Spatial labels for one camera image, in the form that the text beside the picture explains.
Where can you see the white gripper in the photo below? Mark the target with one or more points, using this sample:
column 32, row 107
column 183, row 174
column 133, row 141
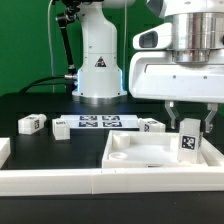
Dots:
column 153, row 74

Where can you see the white square tabletop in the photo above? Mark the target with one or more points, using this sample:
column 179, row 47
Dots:
column 133, row 149

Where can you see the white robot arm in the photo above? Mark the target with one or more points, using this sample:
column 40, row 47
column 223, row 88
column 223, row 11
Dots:
column 179, row 60

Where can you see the white right fence wall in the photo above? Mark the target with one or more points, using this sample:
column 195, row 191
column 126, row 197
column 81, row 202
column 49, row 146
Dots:
column 212, row 156

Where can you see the white fence wall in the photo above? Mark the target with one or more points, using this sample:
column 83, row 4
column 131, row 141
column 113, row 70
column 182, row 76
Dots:
column 114, row 180
column 212, row 156
column 5, row 150

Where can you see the white front fence wall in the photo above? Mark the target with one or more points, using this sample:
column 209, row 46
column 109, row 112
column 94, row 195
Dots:
column 114, row 180

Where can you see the white marker base plate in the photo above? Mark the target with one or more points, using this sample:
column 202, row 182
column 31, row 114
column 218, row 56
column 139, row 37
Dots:
column 101, row 121

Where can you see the white left fence wall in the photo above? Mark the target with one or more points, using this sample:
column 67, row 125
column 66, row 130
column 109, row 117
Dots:
column 5, row 150

